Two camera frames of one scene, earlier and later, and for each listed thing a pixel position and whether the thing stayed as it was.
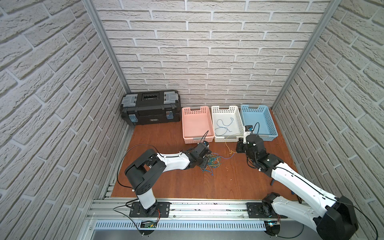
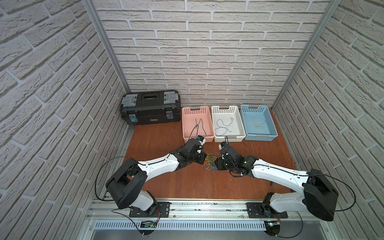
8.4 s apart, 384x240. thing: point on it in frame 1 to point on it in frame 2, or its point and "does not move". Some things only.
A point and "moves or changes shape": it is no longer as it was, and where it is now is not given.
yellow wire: x=230 y=150 moves or changes shape
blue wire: x=223 y=127 does not move
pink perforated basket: x=195 y=124 does not move
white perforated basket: x=228 y=124 does not move
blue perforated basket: x=258 y=116 does not move
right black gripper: x=239 y=148 to x=218 y=164
